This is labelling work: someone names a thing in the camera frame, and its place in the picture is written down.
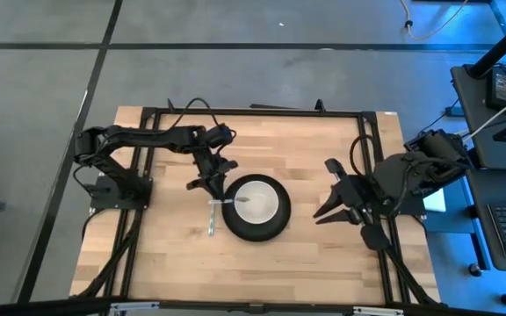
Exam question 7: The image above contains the black desk with adapter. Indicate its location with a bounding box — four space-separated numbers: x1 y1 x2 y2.
450 64 506 171

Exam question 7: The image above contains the silver fork patterned handle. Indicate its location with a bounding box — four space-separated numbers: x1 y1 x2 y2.
207 202 217 237

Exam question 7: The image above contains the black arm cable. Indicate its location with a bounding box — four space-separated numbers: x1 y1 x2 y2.
167 97 236 133
350 133 377 179

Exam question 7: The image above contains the white ribbed bowl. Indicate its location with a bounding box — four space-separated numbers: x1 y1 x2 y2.
234 179 280 225

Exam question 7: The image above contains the black round plate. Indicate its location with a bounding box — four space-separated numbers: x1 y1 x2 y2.
220 173 293 243

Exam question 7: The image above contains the black desk with keyboard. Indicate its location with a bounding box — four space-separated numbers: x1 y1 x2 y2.
466 169 506 273

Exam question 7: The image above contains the white cable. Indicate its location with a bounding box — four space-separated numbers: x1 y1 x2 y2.
461 87 506 144

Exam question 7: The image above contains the yellow cable with black plug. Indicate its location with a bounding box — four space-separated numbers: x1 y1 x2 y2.
400 0 469 41

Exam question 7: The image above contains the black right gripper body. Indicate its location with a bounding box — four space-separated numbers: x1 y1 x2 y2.
324 157 391 252

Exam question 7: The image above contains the black cable bundle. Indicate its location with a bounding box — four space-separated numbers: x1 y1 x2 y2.
76 209 143 300
373 214 439 306

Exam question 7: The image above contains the black diagonal pole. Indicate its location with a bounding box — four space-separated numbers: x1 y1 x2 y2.
467 12 506 79

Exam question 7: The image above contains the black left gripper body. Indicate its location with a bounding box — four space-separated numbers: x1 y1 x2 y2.
185 147 239 190

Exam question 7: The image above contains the white paper sheet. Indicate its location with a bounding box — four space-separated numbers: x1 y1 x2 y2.
423 189 448 213

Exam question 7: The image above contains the silver spoon patterned handle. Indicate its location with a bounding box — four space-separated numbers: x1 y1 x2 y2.
208 196 251 206

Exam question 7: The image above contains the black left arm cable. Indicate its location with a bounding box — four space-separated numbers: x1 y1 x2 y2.
167 97 236 133

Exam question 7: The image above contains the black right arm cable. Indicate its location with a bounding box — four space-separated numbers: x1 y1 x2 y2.
350 133 377 179

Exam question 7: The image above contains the silver beam bracket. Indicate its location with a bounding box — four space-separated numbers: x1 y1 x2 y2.
351 305 406 316
109 301 161 316

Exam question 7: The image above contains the black rig beam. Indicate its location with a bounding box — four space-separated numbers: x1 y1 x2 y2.
0 297 506 316

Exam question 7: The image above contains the black aluminium table frame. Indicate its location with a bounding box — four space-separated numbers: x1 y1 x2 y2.
70 104 441 308

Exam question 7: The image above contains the black power adapter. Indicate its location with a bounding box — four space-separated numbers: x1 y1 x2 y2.
485 66 506 113

